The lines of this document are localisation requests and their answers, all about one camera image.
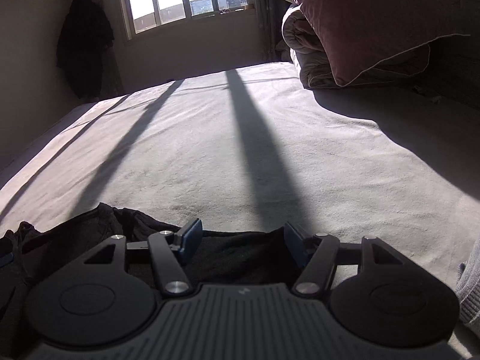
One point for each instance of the folded grey garment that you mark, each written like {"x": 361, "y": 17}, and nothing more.
{"x": 468, "y": 289}

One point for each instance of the dark hanging coat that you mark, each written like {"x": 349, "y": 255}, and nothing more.
{"x": 85, "y": 36}

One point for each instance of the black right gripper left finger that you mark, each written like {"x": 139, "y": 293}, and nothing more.
{"x": 170, "y": 251}

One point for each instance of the maroon velvet pillow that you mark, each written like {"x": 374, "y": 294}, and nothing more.
{"x": 357, "y": 35}

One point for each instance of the grey quilted headboard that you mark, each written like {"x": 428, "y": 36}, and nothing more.
{"x": 458, "y": 56}

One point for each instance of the black knit garment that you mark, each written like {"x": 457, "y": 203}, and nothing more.
{"x": 28, "y": 257}

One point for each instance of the grey patterned curtain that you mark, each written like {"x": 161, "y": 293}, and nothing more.
{"x": 269, "y": 14}

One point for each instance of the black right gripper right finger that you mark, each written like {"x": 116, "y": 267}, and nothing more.
{"x": 316, "y": 257}

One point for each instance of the grey bed sheet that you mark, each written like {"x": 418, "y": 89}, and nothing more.
{"x": 249, "y": 149}

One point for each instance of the rolled pale quilt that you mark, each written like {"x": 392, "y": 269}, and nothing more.
{"x": 306, "y": 51}

